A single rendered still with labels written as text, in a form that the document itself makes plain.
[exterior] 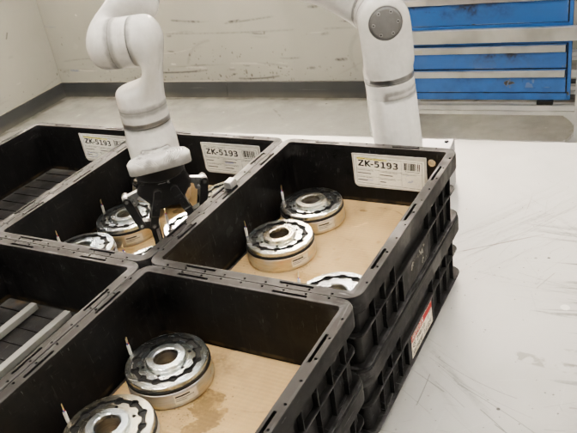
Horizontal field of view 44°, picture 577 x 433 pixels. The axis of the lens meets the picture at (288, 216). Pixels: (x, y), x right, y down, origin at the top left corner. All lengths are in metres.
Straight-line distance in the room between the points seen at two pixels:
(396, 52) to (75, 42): 3.84
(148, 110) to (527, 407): 0.65
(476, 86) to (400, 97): 1.67
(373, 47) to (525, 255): 0.44
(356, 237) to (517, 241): 0.34
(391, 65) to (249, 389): 0.68
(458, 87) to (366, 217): 1.89
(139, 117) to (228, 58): 3.33
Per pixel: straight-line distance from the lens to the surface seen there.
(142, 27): 1.00
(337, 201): 1.14
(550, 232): 1.34
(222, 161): 1.29
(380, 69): 1.30
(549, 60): 2.91
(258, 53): 4.24
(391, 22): 1.27
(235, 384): 0.86
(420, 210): 0.95
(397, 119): 1.33
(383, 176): 1.15
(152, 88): 1.02
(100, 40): 1.01
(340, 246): 1.07
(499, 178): 1.52
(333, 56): 4.06
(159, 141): 1.04
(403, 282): 0.94
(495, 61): 2.93
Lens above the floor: 1.39
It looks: 29 degrees down
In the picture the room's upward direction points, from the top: 10 degrees counter-clockwise
